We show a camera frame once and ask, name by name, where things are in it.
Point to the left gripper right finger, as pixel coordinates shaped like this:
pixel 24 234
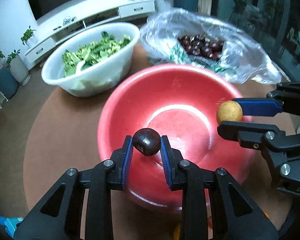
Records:
pixel 234 213

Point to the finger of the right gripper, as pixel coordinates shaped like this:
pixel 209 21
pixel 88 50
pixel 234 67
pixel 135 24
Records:
pixel 284 99
pixel 280 151

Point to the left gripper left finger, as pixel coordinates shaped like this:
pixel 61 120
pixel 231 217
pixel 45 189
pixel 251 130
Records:
pixel 58 214

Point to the yellow-brown small pear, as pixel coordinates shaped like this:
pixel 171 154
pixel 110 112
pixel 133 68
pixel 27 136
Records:
pixel 229 111

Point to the dark plum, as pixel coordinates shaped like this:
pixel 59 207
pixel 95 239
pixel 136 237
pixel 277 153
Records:
pixel 147 141

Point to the large smooth orange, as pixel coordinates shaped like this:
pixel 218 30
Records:
pixel 176 233

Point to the blue plastic stool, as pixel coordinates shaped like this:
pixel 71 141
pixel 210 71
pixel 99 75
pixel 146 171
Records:
pixel 10 224

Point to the dark cherries in bag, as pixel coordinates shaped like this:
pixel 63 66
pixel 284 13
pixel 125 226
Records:
pixel 202 45

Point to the red plastic colander bowl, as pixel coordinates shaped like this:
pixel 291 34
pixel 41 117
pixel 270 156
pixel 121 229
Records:
pixel 181 103

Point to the clear plastic cherry bag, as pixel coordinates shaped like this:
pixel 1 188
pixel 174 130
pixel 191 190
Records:
pixel 242 57

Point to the tall plant blue pot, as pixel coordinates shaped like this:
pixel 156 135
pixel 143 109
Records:
pixel 8 84

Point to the white plastic vegetable bowl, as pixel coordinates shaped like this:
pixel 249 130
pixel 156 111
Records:
pixel 100 77

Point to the plant in white ribbed pot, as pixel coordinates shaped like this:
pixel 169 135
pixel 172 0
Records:
pixel 17 68

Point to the white tv cabinet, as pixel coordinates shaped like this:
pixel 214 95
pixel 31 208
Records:
pixel 131 11

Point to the green leafy vegetables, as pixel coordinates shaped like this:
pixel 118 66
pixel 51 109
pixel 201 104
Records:
pixel 93 53

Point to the small plant on cabinet left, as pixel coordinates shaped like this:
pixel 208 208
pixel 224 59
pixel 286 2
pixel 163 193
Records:
pixel 29 38

